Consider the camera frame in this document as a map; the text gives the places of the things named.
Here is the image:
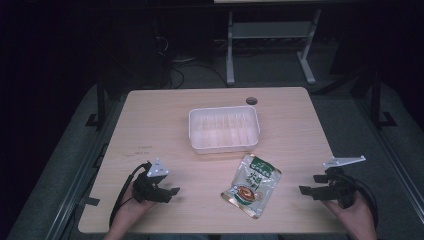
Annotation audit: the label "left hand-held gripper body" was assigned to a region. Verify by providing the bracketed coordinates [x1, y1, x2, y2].
[132, 158, 170, 204]

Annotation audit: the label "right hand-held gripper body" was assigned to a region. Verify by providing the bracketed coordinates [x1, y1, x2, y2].
[322, 155, 367, 210]

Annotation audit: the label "person's left hand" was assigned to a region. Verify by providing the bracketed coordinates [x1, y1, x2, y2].
[112, 183, 158, 230]

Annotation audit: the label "person's right hand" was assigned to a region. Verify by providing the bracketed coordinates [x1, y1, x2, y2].
[321, 192, 378, 236]

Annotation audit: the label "green printed food packet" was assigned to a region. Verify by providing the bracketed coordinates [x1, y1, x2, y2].
[220, 153, 283, 220]

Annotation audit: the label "white plastic tray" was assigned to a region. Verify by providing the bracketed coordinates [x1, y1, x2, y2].
[188, 105, 261, 155]

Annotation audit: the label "black metal stand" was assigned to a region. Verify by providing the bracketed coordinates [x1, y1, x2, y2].
[84, 82, 108, 131]
[369, 68, 399, 130]

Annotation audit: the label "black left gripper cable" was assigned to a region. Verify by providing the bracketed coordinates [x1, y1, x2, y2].
[108, 161, 153, 229]

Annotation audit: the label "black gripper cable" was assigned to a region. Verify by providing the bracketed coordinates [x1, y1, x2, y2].
[346, 174, 380, 229]
[108, 161, 153, 229]

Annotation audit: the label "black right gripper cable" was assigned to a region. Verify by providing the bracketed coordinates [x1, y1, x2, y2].
[346, 174, 380, 229]

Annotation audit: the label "black floor cables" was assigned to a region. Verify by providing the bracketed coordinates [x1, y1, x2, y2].
[165, 56, 232, 90]

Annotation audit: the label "white metal table frame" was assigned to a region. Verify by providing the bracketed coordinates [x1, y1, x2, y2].
[213, 0, 323, 86]

